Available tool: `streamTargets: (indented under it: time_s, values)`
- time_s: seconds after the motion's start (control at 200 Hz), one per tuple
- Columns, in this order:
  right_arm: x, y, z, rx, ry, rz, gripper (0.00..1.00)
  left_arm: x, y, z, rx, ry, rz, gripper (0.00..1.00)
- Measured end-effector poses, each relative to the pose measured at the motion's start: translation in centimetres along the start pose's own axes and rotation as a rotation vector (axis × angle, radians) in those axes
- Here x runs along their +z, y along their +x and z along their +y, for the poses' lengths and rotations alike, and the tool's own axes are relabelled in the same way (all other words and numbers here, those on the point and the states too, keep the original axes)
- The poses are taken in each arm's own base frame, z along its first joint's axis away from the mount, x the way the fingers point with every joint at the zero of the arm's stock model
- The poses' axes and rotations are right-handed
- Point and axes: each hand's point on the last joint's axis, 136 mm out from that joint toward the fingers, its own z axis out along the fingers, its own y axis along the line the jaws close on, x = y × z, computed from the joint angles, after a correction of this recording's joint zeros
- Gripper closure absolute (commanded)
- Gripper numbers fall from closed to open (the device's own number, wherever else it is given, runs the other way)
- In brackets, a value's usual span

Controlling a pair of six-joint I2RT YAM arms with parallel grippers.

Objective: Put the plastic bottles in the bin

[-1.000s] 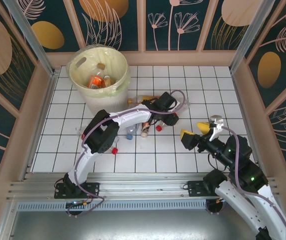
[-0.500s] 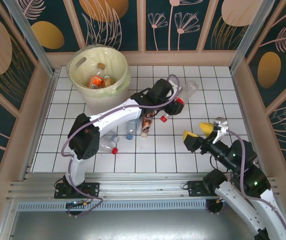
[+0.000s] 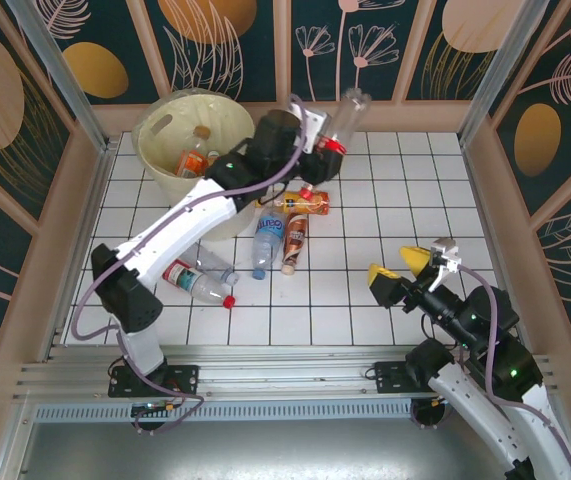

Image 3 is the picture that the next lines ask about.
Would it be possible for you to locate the orange juice bottle yellow label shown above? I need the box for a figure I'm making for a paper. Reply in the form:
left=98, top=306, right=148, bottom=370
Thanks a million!
left=254, top=189, right=332, bottom=218

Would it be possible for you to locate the clear cola bottle red label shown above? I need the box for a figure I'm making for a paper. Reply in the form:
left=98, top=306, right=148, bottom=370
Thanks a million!
left=298, top=87, right=372, bottom=197

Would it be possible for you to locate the coffee drink bottle brown label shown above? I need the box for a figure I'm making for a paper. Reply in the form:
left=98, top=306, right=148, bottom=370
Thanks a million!
left=280, top=213, right=311, bottom=276

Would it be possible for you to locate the orange soda bottle brown cap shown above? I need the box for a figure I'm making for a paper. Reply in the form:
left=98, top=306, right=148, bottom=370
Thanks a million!
left=173, top=125, right=212, bottom=180

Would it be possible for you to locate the water bottle blue label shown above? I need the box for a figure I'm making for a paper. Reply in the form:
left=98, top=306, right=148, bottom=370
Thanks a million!
left=250, top=207, right=287, bottom=281

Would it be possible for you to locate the clear bottle blue cap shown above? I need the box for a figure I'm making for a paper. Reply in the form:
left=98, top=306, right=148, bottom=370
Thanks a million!
left=179, top=242, right=241, bottom=288

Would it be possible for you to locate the clear bottle red cap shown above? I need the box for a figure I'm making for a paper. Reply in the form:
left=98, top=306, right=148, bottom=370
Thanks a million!
left=162, top=260, right=238, bottom=308

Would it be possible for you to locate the cream plastic waste bin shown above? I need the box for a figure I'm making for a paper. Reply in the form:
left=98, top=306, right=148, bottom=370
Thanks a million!
left=132, top=89, right=260, bottom=242

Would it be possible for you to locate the grey metal front panel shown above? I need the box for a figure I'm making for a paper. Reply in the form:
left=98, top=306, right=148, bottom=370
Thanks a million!
left=0, top=397, right=571, bottom=480

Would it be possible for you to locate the small green circuit board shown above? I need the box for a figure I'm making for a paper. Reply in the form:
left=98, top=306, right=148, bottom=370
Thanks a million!
left=131, top=401, right=167, bottom=417

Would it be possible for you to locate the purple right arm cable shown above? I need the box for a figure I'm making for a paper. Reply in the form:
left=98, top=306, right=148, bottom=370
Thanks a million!
left=412, top=262, right=571, bottom=480

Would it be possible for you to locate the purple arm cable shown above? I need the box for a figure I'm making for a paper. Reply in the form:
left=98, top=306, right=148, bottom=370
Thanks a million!
left=71, top=93, right=326, bottom=434
left=412, top=262, right=571, bottom=480

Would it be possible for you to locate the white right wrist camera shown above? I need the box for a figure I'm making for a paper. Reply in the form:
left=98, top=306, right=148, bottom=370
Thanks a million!
left=427, top=237, right=463, bottom=294

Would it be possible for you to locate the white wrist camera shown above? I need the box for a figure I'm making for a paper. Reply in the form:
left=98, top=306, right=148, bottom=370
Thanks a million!
left=427, top=237, right=463, bottom=294
left=287, top=102, right=330, bottom=151

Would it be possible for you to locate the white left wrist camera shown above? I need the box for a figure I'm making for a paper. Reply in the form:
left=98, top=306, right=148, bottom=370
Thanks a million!
left=287, top=102, right=330, bottom=151

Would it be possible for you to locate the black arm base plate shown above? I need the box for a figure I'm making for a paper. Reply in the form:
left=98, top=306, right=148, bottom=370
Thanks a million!
left=373, top=360, right=431, bottom=396
left=108, top=363, right=201, bottom=400

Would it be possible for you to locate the aluminium mounting rail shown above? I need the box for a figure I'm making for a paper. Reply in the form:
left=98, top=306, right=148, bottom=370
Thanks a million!
left=12, top=343, right=564, bottom=401

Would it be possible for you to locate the slotted grey cable duct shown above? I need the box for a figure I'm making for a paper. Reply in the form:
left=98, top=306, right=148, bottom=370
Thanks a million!
left=32, top=401, right=416, bottom=424

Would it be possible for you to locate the aluminium frame post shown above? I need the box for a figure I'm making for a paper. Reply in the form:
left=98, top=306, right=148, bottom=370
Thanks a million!
left=4, top=0, right=112, bottom=154
left=457, top=0, right=554, bottom=147

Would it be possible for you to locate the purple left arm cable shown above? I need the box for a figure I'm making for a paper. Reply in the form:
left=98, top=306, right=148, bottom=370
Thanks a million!
left=71, top=93, right=326, bottom=434

